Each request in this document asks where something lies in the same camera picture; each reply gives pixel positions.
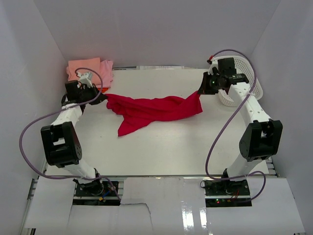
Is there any red t shirt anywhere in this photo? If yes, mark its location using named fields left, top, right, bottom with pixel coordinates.
left=107, top=92, right=202, bottom=137

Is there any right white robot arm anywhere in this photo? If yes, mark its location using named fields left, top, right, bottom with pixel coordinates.
left=198, top=57, right=283, bottom=195

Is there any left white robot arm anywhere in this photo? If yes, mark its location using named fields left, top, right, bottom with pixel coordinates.
left=41, top=80, right=107, bottom=195

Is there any folded orange t shirt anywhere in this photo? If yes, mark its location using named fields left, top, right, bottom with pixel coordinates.
left=99, top=88, right=109, bottom=93

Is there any white plastic basket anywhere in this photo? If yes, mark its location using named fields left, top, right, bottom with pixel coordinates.
left=218, top=55, right=263, bottom=107

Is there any folded peach t shirt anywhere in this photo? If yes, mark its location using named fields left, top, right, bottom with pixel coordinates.
left=67, top=57, right=100, bottom=81

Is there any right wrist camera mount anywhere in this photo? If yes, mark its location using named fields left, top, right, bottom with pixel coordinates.
left=207, top=56, right=218, bottom=74

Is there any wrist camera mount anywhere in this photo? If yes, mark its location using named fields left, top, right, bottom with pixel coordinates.
left=77, top=72, right=92, bottom=88
left=207, top=56, right=218, bottom=74

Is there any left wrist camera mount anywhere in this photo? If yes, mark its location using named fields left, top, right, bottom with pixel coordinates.
left=77, top=72, right=92, bottom=88

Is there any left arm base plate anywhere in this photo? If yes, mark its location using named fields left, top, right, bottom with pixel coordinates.
left=72, top=181, right=123, bottom=206

